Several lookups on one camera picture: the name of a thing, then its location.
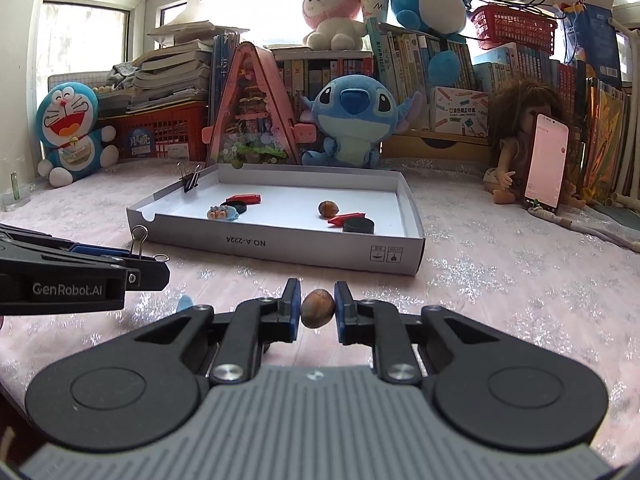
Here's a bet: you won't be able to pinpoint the pink rabbit plush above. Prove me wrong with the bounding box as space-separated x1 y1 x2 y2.
298 0 368 52

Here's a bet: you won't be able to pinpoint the white pipe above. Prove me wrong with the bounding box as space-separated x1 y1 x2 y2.
602 187 640 211

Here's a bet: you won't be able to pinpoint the blue alien plush toy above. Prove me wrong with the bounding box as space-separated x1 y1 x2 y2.
300 75 423 168

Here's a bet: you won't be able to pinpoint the pink snowflake blanket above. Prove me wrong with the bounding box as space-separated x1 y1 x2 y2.
0 155 640 461

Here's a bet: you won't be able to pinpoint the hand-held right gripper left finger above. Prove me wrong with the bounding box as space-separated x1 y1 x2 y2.
127 277 302 386

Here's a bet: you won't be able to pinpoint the white wire grid panel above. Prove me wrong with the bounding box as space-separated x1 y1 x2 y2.
47 72 113 93

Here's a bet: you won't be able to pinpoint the white shallow cardboard box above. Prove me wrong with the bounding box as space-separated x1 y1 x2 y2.
126 162 426 277

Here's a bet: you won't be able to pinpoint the stack of papers and books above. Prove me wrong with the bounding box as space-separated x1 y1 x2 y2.
107 0 213 113

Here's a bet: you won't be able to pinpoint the blue round plush toy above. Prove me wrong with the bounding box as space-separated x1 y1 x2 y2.
389 0 473 88

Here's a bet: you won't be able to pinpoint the red plastic crate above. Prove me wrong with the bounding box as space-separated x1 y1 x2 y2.
97 100 208 163

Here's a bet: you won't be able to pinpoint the glossy picture books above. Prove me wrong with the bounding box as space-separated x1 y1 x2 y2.
582 77 632 201

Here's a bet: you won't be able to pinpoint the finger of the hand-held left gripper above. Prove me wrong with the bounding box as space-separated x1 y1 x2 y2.
0 223 129 258
0 237 171 291

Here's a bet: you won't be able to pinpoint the blue robot cat plush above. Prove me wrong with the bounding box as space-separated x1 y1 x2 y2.
35 82 120 188

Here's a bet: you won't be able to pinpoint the red plastic basket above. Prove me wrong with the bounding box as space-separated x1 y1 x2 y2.
470 4 558 53

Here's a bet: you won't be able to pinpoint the brown-haired doll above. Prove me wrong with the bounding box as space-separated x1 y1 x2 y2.
482 80 588 206

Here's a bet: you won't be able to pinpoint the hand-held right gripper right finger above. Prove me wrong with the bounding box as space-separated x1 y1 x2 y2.
334 281 511 386

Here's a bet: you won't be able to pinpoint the blue cardboard box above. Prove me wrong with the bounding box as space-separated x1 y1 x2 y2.
562 2 623 86

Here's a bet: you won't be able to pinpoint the pink triangular miniature house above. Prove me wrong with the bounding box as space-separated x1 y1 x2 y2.
202 42 316 168

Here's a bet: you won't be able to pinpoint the smartphone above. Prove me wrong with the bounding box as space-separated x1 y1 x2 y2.
522 114 570 213

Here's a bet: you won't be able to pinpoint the wooden drawer organizer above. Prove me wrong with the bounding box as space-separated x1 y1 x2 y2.
381 127 493 163

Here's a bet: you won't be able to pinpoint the white printer box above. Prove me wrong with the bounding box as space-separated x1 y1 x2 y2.
430 86 491 137

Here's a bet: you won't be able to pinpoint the black binder clip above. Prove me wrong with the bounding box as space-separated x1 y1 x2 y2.
178 162 202 193
130 226 170 264

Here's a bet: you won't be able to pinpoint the row of upright books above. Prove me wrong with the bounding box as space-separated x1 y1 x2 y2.
272 20 591 131

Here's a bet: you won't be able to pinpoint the white charging cable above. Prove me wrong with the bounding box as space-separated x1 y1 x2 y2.
527 205 640 251

